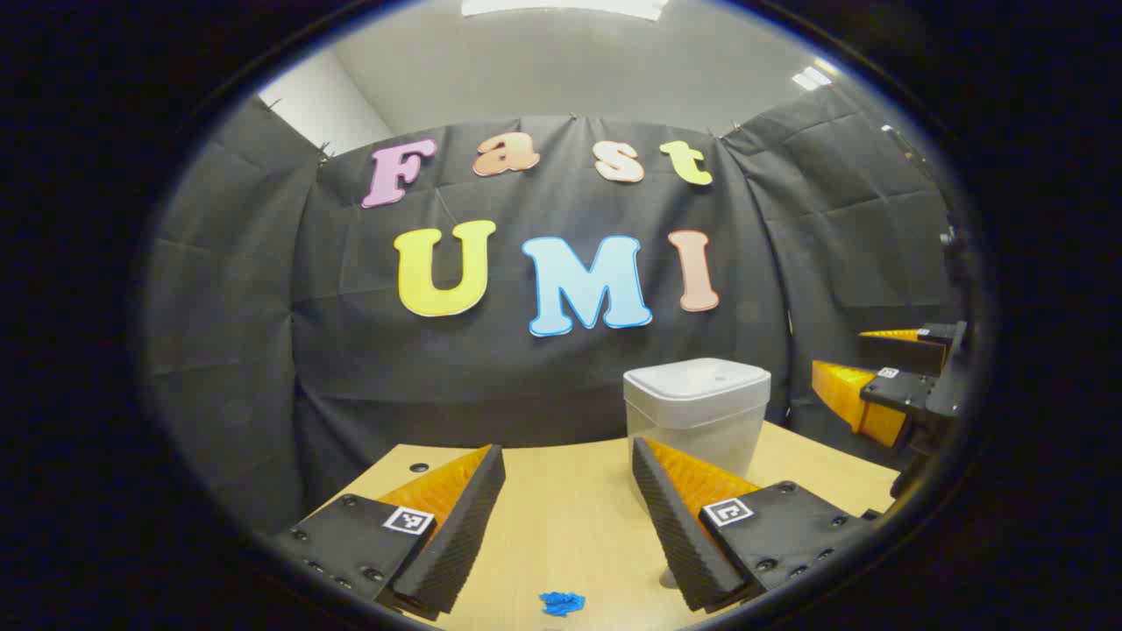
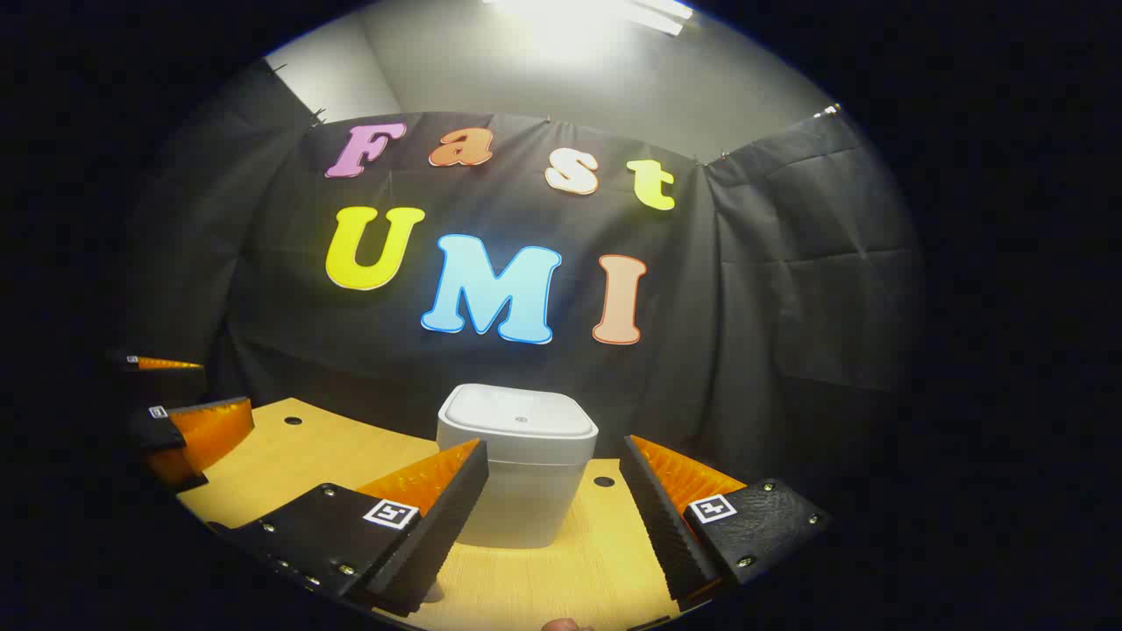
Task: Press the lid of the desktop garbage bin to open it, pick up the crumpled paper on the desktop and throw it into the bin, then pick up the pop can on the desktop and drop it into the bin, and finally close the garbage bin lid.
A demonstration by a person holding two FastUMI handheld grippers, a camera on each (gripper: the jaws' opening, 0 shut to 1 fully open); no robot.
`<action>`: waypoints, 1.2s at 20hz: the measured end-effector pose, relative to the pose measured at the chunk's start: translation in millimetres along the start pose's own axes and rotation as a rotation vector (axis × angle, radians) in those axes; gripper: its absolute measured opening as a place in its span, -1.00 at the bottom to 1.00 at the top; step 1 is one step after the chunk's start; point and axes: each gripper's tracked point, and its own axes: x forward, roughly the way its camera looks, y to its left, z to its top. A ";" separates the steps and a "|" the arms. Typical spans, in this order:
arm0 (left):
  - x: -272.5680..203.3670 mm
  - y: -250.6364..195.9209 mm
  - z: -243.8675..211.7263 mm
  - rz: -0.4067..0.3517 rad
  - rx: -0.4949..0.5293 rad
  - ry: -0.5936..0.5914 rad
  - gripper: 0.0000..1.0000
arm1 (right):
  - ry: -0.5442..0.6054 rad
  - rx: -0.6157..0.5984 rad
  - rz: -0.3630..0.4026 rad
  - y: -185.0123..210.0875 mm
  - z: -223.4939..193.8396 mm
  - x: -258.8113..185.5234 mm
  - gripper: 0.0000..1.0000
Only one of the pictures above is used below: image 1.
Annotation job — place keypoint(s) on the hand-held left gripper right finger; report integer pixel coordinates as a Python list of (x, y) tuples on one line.
[(679, 535)]

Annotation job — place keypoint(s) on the small ceiling light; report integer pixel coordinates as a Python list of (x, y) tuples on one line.
[(813, 74)]

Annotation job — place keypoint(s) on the long ceiling light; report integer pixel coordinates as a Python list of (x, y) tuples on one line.
[(561, 7)]

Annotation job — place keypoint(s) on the black backdrop cloth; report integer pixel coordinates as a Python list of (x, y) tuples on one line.
[(526, 377)]

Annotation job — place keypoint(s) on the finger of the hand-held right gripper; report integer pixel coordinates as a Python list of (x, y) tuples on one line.
[(903, 390), (903, 355)]

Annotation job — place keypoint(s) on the blue paper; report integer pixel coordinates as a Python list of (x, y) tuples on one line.
[(561, 603)]

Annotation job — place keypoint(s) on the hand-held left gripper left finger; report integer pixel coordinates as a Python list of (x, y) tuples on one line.
[(456, 543)]

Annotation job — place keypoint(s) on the white desktop garbage bin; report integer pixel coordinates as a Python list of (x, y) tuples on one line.
[(697, 412)]

